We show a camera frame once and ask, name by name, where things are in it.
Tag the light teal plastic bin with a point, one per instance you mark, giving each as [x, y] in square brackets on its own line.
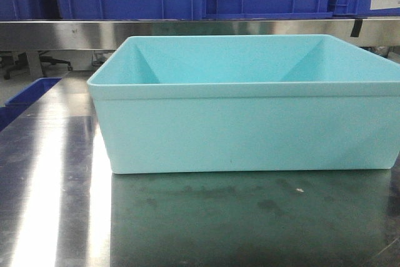
[171, 104]

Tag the black tape strip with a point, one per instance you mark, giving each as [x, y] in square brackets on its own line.
[356, 29]

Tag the small blue bin far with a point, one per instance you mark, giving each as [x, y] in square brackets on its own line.
[31, 93]

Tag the small blue bin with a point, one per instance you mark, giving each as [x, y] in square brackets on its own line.
[31, 93]
[8, 115]

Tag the black office chair base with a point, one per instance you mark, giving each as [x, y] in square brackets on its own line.
[36, 61]

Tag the small blue bin near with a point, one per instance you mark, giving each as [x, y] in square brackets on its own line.
[8, 115]

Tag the stainless steel shelf rail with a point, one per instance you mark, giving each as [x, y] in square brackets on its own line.
[108, 35]

